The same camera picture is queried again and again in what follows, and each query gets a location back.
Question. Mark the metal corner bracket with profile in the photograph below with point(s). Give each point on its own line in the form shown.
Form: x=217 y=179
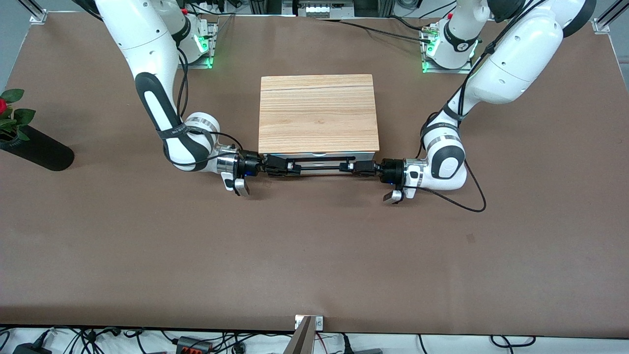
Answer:
x=603 y=23

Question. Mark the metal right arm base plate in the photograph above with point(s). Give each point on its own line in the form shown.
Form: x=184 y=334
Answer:
x=210 y=46

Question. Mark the white power strip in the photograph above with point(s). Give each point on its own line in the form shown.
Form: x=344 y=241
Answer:
x=324 y=8

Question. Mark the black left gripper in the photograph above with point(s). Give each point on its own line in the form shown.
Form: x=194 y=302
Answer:
x=391 y=172

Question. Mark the black vase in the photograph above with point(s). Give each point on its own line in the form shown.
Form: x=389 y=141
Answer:
x=42 y=152

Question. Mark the grey camera post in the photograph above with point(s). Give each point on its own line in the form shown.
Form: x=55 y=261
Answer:
x=300 y=339

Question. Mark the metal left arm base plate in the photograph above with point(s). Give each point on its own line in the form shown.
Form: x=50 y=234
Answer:
x=427 y=69

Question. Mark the small metal bracket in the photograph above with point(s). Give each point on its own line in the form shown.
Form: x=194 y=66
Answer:
x=319 y=322

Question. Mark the grey floor box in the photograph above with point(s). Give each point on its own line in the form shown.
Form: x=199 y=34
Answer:
x=366 y=351

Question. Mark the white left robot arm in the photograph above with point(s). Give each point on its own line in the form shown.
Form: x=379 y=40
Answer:
x=511 y=64

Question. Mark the black power adapter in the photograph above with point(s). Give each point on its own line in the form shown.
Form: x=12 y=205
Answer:
x=29 y=349

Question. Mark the wooden drawer cabinet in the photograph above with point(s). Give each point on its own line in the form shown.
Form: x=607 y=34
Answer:
x=317 y=115

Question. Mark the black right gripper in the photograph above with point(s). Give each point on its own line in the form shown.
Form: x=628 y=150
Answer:
x=249 y=164

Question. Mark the black adapter with orange clips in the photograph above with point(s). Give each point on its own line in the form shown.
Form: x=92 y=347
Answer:
x=194 y=345

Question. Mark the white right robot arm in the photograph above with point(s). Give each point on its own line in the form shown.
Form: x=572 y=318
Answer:
x=147 y=59

